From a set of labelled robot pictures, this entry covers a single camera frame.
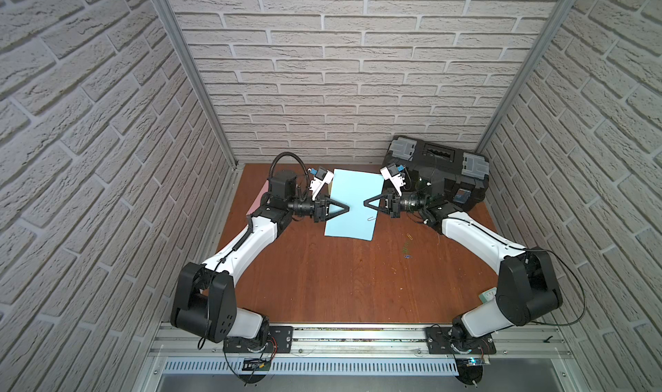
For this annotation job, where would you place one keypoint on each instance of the aluminium front rail frame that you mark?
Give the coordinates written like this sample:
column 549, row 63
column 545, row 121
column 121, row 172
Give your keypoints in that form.
column 530, row 356

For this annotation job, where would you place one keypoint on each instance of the corner aluminium post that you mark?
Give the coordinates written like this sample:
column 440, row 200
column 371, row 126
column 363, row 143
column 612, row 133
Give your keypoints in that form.
column 174, row 31
column 557, row 17

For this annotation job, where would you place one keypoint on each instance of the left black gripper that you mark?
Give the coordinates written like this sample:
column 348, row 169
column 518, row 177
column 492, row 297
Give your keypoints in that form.
column 321, row 209

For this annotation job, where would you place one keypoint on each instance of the left corner aluminium post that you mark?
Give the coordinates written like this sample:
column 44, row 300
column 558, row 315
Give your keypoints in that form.
column 174, row 31

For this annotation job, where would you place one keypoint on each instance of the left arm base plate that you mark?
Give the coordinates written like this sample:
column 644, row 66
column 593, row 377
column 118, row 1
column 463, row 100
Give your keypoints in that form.
column 277, row 339

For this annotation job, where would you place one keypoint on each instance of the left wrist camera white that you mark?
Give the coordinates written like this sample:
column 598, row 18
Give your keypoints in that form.
column 319, row 178

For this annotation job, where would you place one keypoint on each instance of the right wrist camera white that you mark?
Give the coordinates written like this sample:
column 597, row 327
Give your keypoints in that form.
column 394, row 173

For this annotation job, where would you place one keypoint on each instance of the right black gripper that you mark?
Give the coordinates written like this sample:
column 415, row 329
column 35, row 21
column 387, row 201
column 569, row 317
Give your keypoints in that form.
column 391, row 204

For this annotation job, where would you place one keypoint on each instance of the right corner aluminium post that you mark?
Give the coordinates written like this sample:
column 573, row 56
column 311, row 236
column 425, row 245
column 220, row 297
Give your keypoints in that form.
column 557, row 17

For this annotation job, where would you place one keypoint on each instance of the pink paper sheet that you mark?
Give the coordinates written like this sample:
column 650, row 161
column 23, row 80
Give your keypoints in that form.
column 257, row 201

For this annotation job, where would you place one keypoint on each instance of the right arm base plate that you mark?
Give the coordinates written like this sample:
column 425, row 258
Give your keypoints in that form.
column 453, row 340

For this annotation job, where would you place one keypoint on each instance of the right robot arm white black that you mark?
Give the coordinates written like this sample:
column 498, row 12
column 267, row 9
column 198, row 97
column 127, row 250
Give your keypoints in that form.
column 527, row 285

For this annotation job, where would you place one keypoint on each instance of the light blue paper sheet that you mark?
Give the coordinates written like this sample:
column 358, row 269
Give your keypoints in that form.
column 353, row 188

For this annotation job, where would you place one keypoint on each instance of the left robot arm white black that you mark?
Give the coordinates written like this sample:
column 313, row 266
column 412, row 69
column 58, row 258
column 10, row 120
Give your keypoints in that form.
column 204, row 302

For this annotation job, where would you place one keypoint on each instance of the black plastic toolbox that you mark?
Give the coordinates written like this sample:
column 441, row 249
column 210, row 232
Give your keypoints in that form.
column 449, row 173

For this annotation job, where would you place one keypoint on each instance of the small teal card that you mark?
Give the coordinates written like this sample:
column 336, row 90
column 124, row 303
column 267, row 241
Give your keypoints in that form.
column 488, row 295

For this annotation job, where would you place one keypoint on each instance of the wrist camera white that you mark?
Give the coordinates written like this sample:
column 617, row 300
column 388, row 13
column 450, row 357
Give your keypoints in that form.
column 319, row 178
column 394, row 173

